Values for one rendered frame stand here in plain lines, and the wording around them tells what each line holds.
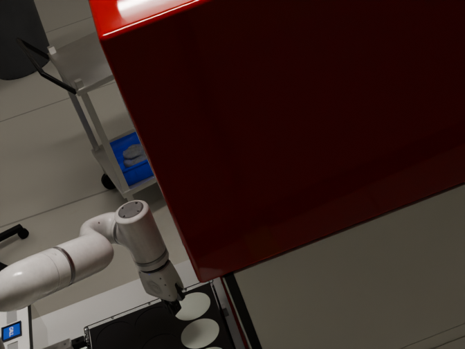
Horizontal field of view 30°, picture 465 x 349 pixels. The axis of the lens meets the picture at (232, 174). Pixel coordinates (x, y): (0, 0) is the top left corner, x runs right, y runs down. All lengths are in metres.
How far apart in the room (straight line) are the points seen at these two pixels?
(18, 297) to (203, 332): 0.60
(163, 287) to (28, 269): 0.43
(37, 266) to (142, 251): 0.33
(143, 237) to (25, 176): 3.06
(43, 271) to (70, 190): 2.93
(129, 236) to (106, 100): 3.46
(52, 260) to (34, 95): 4.10
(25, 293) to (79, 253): 0.16
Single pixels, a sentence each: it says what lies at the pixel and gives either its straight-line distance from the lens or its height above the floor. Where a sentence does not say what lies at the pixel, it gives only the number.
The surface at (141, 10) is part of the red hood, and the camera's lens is 1.58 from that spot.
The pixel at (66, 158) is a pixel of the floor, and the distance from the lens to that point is 5.02.
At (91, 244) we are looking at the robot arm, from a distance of 1.90.
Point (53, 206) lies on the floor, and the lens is 4.66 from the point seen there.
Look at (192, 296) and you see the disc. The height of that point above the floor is 0.90.
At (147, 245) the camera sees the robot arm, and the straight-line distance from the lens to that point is 2.03.
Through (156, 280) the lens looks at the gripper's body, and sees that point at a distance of 2.10.
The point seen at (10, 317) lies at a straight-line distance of 2.46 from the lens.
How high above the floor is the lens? 2.40
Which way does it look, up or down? 34 degrees down
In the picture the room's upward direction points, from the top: 19 degrees counter-clockwise
